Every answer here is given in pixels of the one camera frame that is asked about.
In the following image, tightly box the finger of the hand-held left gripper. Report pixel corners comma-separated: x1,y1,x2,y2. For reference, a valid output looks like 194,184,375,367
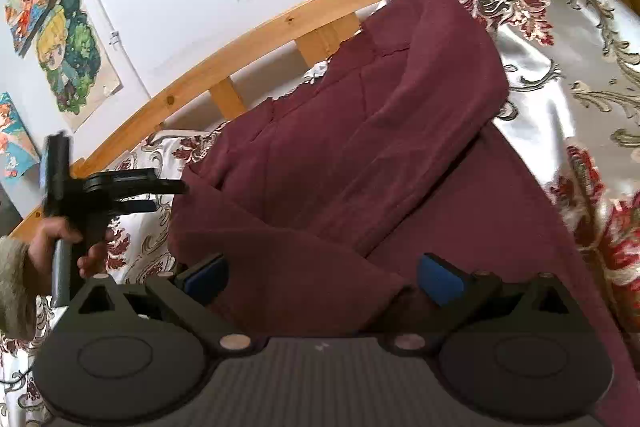
106,199,159,216
81,168,187,198

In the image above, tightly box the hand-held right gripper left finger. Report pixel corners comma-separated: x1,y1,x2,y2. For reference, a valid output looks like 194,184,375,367
65,254,253,358

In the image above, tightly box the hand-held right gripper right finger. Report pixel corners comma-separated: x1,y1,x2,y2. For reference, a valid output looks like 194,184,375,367
392,252,583,355

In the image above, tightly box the maroon sweater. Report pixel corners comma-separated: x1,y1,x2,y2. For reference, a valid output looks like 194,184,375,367
167,0,640,427

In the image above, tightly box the person's left forearm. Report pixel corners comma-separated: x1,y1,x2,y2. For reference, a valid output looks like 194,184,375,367
0,236,40,342

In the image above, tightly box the person's left hand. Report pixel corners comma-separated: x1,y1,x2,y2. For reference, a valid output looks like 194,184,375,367
27,217,108,280

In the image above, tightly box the floral satin bedspread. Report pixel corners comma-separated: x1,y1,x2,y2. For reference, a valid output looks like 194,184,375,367
0,0,640,427

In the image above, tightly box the light blue figure wall poster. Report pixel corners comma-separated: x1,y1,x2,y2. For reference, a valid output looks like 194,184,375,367
0,91,42,182

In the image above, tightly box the yellow-haired figure wall poster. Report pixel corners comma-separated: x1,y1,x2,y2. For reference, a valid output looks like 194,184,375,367
36,0,124,132

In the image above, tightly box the wooden bed frame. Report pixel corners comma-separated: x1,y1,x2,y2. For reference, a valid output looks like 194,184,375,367
9,0,418,240

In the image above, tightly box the white wall conduit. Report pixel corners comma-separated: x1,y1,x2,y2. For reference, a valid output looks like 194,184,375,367
79,0,152,100

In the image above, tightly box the orange-haired figure wall poster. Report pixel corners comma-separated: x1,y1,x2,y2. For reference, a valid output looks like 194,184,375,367
4,0,68,58

